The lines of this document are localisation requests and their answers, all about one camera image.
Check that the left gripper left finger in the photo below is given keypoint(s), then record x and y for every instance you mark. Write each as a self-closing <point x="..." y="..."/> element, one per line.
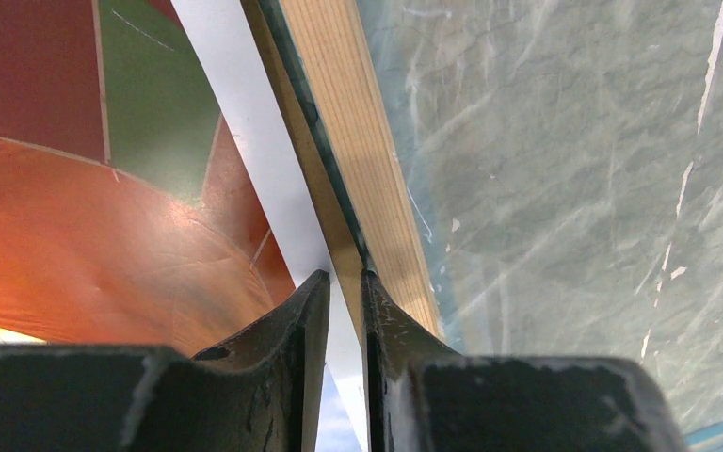
<point x="258" y="390"/>

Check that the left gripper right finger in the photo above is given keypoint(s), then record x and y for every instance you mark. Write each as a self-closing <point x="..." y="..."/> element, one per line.
<point x="424" y="396"/>

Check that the brown frame backing board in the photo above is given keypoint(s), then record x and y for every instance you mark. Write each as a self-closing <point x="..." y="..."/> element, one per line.
<point x="311" y="145"/>

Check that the hot air balloon photo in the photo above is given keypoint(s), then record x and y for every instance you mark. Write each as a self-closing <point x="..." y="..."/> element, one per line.
<point x="150" y="194"/>

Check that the wooden picture frame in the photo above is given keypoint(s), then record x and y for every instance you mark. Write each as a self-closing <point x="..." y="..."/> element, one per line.
<point x="533" y="177"/>

